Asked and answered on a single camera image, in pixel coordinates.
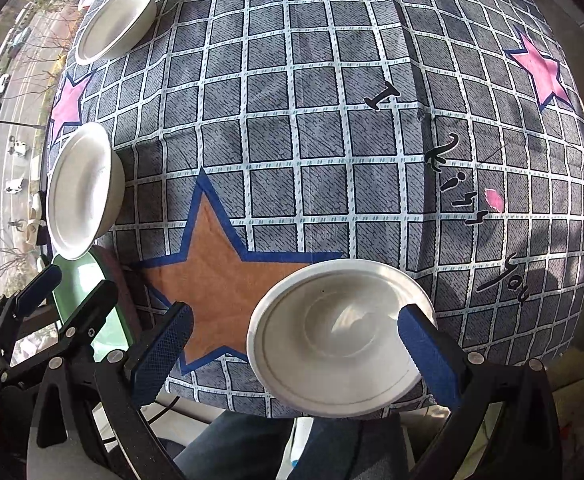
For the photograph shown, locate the green square plate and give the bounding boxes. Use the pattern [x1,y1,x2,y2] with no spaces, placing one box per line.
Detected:
[52,246,140,361]

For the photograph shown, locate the white bowl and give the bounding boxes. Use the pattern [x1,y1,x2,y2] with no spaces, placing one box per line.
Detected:
[46,122,125,260]
[246,259,435,418]
[75,0,157,66]

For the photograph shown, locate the person legs in jeans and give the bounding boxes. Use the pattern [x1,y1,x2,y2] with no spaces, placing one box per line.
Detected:
[173,412,409,479]

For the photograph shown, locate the grey checked star tablecloth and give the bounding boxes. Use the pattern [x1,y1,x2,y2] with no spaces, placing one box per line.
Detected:
[47,0,584,417]

